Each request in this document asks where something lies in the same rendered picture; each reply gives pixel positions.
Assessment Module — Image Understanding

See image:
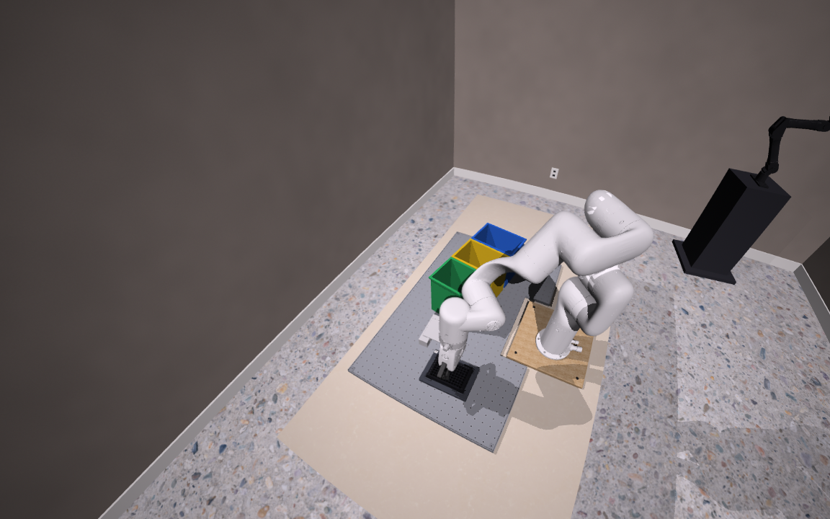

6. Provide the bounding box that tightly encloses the yellow open bin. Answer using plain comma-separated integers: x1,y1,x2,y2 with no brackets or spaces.
451,240,509,297

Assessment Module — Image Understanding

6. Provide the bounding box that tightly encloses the blue bin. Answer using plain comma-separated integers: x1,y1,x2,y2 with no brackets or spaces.
471,224,526,288

